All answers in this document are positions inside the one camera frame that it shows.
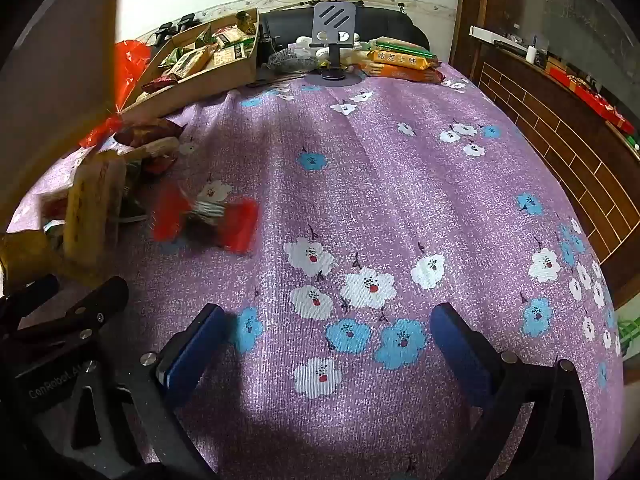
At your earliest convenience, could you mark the green biscuit pack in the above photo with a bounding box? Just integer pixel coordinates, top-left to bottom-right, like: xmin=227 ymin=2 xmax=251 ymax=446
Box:
xmin=370 ymin=36 xmax=435 ymax=58

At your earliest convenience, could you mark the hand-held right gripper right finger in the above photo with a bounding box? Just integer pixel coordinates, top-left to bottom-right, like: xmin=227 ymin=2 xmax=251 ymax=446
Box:
xmin=430 ymin=302 xmax=597 ymax=480

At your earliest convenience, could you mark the red-ended snack packet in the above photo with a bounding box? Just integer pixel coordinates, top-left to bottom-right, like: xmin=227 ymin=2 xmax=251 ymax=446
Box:
xmin=150 ymin=182 xmax=260 ymax=255

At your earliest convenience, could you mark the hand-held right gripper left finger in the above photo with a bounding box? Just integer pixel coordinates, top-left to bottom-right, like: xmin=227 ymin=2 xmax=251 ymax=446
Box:
xmin=65 ymin=304 xmax=227 ymax=480

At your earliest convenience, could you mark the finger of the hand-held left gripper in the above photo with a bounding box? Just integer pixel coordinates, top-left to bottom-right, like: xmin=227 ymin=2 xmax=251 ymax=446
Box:
xmin=0 ymin=274 xmax=61 ymax=321
xmin=10 ymin=276 xmax=130 ymax=346

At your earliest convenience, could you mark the shallow cardboard box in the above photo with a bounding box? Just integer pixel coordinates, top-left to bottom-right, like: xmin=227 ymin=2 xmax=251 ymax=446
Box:
xmin=120 ymin=7 xmax=261 ymax=116

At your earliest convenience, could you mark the red plastic bag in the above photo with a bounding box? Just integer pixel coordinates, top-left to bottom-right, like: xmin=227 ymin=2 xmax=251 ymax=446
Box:
xmin=77 ymin=41 xmax=153 ymax=150

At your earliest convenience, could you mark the green plastic item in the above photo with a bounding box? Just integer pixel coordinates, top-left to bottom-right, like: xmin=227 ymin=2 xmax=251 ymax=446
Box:
xmin=616 ymin=312 xmax=636 ymax=358

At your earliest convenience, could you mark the yellow snack packet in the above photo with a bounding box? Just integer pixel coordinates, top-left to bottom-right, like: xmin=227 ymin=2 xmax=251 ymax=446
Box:
xmin=62 ymin=152 xmax=128 ymax=281

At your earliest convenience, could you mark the black sofa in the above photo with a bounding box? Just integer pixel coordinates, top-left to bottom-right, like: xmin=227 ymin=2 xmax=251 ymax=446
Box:
xmin=260 ymin=6 xmax=432 ymax=68

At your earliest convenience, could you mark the purple floral tablecloth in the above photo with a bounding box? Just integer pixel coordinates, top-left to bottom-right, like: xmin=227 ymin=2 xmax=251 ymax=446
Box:
xmin=10 ymin=72 xmax=626 ymax=480

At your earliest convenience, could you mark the golden snack packet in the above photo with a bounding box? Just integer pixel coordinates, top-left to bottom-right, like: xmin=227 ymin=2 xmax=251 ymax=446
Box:
xmin=0 ymin=229 xmax=66 ymax=283

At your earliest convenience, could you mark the glass ashtray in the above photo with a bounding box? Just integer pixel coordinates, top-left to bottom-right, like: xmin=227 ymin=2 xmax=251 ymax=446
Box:
xmin=267 ymin=49 xmax=321 ymax=73

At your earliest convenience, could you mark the pile of mixed snack packets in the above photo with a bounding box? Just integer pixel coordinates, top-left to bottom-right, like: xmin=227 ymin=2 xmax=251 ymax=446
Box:
xmin=40 ymin=119 xmax=183 ymax=241

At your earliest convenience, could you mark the wooden side cabinet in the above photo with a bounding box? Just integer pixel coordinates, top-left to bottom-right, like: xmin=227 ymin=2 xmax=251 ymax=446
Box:
xmin=470 ymin=25 xmax=640 ymax=271

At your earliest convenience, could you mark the wooden door frame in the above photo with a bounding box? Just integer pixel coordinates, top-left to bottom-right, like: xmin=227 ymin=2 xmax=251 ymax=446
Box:
xmin=450 ymin=0 xmax=493 ymax=81

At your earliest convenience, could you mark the red flat box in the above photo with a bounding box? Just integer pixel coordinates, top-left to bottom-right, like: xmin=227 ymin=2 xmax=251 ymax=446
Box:
xmin=547 ymin=65 xmax=636 ymax=133

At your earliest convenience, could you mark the group of green snack packets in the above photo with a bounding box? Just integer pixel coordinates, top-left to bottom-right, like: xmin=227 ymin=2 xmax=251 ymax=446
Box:
xmin=142 ymin=22 xmax=257 ymax=93

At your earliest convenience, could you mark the orange biscuit pack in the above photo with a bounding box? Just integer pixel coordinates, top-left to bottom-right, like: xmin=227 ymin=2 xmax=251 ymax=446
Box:
xmin=360 ymin=62 xmax=446 ymax=85
xmin=367 ymin=49 xmax=441 ymax=72

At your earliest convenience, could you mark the grey phone stand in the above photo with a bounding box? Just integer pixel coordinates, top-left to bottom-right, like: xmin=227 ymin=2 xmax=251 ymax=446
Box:
xmin=299 ymin=1 xmax=365 ymax=87

